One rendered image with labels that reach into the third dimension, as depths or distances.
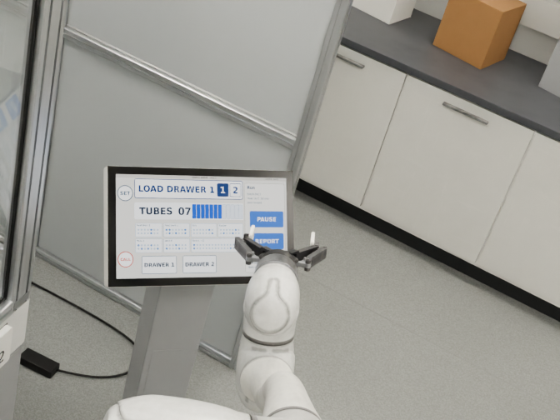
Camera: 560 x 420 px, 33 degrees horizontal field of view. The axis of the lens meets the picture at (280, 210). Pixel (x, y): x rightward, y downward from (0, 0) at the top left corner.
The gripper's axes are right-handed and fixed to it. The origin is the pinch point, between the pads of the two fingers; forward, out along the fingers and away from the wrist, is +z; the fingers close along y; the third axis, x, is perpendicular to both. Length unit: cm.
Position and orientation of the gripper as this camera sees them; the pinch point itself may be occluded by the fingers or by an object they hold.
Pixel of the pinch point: (282, 236)
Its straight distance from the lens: 212.3
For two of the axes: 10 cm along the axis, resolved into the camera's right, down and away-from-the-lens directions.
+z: 0.6, -3.4, 9.4
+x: 1.0, -9.4, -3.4
